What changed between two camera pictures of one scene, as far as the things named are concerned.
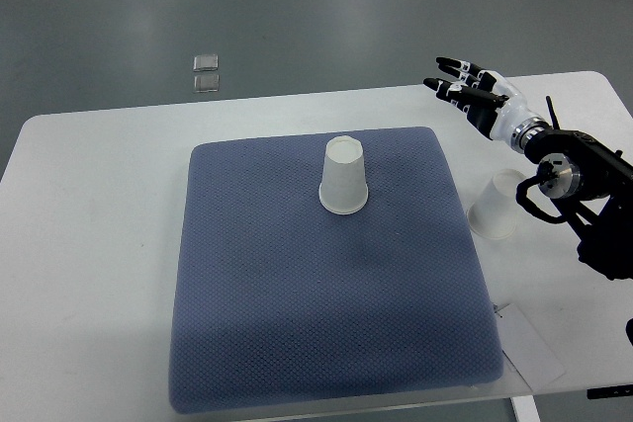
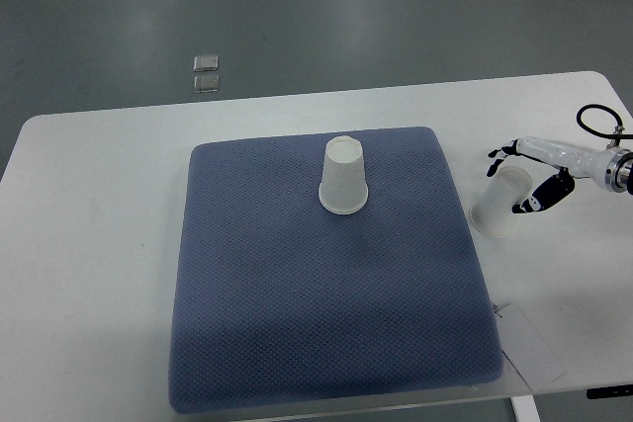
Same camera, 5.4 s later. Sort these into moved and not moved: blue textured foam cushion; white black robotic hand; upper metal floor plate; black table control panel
Moved: white black robotic hand
Not moved: upper metal floor plate; black table control panel; blue textured foam cushion
